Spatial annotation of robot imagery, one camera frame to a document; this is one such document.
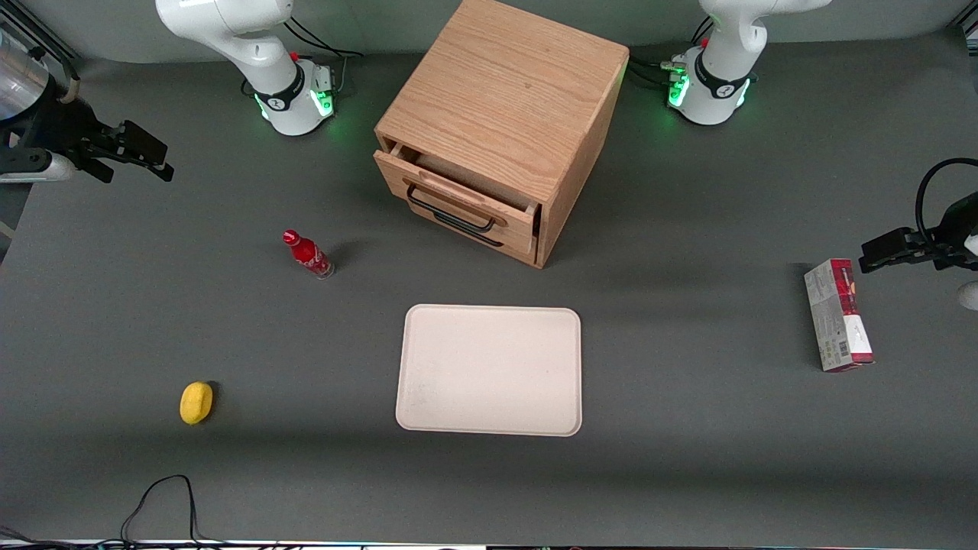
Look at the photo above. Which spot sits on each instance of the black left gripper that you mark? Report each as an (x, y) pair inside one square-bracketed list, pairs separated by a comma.
[(956, 228)]

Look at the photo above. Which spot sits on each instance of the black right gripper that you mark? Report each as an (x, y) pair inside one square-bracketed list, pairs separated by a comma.
[(55, 124)]

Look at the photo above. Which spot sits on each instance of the oak drawer with slot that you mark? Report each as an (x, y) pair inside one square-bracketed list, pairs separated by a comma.
[(474, 200)]

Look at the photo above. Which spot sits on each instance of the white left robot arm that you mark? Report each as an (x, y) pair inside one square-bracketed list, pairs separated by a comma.
[(722, 76)]

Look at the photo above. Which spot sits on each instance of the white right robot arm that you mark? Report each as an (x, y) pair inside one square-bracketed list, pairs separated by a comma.
[(252, 46)]

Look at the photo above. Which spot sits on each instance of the plain oak drawer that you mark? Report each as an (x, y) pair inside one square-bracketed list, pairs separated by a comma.
[(516, 243)]

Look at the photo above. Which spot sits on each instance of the grey and red carton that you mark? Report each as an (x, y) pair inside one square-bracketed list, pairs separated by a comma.
[(837, 317)]

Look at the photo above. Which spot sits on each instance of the red soda bottle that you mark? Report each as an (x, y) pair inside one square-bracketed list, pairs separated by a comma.
[(309, 256)]

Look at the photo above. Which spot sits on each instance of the yellow lemon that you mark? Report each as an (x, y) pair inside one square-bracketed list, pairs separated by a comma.
[(196, 402)]

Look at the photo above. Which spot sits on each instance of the oak wooden cabinet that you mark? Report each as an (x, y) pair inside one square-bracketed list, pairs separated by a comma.
[(504, 84)]

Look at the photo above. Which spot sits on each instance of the beige plastic tray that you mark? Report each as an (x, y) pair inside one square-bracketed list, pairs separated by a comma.
[(489, 370)]

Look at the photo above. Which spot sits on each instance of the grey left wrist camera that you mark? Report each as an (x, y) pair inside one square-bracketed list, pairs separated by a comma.
[(970, 296)]

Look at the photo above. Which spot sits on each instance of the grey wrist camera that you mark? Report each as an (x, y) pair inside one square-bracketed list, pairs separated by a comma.
[(46, 168), (970, 296)]

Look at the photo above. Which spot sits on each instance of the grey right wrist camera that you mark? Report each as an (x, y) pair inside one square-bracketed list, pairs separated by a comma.
[(46, 168)]

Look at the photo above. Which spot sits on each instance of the aluminium frame rail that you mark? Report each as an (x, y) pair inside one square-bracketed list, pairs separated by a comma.
[(969, 29), (34, 37)]

